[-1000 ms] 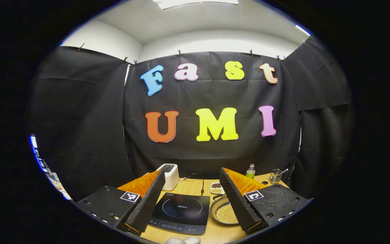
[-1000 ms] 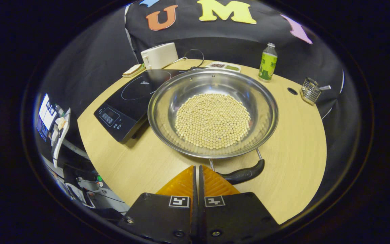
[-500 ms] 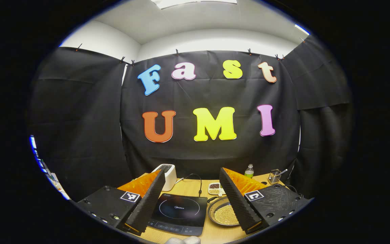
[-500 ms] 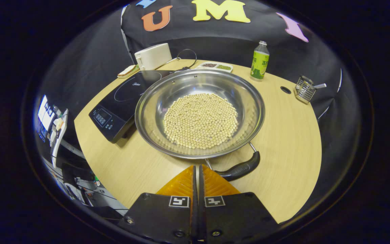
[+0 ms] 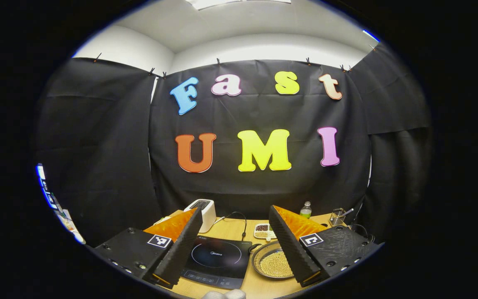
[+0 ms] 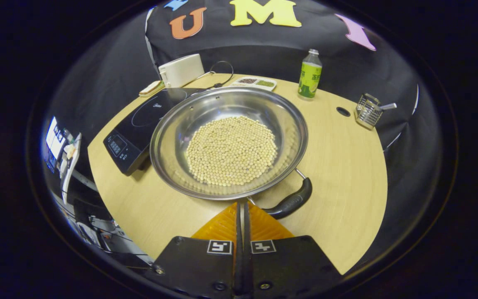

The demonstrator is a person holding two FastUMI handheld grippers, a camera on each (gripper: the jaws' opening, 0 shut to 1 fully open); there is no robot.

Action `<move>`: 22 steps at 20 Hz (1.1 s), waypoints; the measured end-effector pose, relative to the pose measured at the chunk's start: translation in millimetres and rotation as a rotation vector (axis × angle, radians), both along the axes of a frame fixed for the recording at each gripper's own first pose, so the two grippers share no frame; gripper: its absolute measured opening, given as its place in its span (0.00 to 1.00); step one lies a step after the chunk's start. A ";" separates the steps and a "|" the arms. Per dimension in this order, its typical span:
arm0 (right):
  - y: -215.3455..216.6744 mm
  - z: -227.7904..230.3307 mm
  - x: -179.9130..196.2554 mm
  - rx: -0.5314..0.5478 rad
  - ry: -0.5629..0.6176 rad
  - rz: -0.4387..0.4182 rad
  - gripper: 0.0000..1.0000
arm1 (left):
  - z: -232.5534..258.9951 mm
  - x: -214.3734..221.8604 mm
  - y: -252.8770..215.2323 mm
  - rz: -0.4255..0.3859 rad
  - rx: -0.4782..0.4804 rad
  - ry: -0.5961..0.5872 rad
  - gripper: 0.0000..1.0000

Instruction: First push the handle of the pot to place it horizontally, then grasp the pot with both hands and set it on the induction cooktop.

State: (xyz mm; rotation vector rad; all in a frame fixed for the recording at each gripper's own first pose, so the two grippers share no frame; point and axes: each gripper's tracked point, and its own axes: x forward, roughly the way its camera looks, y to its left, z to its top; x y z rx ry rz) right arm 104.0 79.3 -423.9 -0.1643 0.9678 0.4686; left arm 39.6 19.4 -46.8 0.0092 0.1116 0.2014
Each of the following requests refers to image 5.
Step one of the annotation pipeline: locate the metal wire utensil holder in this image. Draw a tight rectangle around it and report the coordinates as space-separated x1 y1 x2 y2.
329 208 346 227

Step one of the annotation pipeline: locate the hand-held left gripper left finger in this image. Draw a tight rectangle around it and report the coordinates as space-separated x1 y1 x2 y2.
92 207 203 290

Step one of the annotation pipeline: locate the white divided plate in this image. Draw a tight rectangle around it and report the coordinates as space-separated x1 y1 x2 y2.
254 223 278 241

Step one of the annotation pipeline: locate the large ceiling light panel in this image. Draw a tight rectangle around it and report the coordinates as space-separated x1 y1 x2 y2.
185 0 293 11

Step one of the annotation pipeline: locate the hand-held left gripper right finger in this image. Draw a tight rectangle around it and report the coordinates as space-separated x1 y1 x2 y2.
268 204 383 288

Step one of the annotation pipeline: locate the heap of yellow beans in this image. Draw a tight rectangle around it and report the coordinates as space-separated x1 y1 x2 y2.
259 250 294 277

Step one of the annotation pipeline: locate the white toaster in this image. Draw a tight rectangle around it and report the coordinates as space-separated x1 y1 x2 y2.
183 199 217 234

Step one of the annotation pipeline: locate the black induction cooktop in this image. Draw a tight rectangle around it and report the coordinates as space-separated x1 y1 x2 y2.
180 235 253 290

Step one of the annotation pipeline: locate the steel pot with black handle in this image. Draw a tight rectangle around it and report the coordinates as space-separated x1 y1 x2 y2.
248 240 302 279

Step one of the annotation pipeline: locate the black power cable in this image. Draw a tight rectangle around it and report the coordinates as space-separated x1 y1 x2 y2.
222 211 248 242

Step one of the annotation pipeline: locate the black backdrop cloth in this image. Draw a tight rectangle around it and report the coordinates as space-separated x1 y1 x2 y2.
34 42 434 248

